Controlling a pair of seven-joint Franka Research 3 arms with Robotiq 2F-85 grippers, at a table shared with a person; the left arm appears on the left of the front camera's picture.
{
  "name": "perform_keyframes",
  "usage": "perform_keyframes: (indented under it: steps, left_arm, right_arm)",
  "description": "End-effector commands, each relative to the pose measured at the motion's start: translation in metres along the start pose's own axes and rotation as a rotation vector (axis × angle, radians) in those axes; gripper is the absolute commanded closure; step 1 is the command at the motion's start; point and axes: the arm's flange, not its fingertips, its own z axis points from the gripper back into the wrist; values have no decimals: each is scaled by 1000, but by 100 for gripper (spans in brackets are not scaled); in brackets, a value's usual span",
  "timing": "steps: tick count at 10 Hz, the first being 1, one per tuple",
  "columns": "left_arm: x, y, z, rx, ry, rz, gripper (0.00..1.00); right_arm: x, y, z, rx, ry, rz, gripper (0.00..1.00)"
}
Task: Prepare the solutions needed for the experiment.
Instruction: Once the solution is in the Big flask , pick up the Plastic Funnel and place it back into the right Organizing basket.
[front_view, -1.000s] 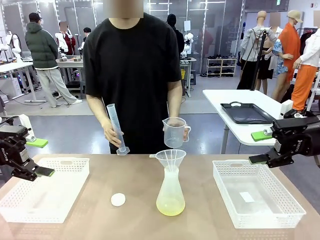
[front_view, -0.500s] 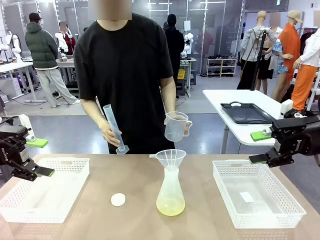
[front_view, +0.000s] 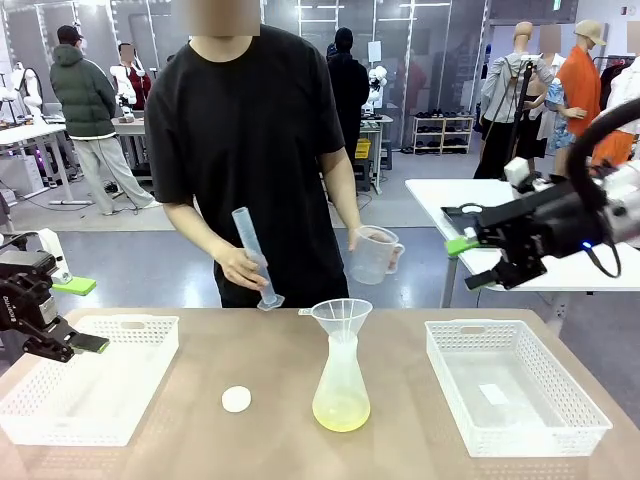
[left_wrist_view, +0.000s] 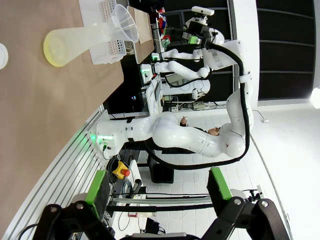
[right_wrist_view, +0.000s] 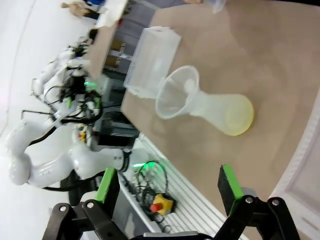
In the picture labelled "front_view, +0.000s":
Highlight person in dark red sweater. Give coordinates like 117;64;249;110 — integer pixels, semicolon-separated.
117;42;153;112

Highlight person's right hand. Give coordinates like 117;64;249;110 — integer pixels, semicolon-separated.
213;243;271;290

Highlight person in black t-shirt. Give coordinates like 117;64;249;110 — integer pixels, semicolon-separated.
144;0;361;309

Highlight translucent plastic conical flask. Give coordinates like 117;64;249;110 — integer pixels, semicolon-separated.
311;333;372;434

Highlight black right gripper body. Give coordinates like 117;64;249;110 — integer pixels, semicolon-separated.
494;182;609;259

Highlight clear plastic measuring jug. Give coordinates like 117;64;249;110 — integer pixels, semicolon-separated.
348;224;406;286

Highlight person's right forearm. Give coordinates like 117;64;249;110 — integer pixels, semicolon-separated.
162;197;236;261

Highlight translucent plastic graduated cylinder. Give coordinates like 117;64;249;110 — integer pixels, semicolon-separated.
230;206;286;313

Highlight clear plastic funnel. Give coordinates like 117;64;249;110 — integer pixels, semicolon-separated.
298;298;374;346

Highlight mannequin in grey shirt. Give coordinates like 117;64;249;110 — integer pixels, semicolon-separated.
473;20;557;180

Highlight white humanoid robot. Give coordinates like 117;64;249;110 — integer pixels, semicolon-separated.
368;64;389;109
109;63;139;124
9;62;46;124

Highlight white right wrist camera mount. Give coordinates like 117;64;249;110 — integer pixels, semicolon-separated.
503;157;532;189

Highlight dark hanging garments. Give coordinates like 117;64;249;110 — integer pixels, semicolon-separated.
592;55;632;109

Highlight person in green puffer jacket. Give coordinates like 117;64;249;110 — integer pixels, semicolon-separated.
49;24;161;216

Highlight person's left forearm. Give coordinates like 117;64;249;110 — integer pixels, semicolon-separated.
322;174;364;234

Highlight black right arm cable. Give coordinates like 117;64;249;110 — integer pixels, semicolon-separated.
566;97;640;279

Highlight black tripod stand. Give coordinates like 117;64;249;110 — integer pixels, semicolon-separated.
499;54;539;179

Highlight figure in blue floral dress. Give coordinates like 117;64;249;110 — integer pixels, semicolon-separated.
537;23;586;176

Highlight white office desk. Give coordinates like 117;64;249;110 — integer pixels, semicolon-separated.
0;122;69;206

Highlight white round stopper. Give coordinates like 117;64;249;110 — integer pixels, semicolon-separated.
221;385;253;414

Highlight mannequin with orange trousers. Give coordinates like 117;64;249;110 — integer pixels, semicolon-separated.
582;52;640;169

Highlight white perforated plastic basket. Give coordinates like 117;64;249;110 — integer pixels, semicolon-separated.
0;314;180;448
423;319;614;459

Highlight person in black clothes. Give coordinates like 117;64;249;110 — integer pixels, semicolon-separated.
327;27;371;197

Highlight person's left hand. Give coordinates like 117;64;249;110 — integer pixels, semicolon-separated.
347;223;405;275

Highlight mannequin in orange with cap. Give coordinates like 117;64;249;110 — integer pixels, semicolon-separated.
554;19;607;151

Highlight wooden shoe rack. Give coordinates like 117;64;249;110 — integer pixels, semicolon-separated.
412;113;475;155

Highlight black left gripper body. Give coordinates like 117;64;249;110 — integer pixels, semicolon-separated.
0;249;57;332

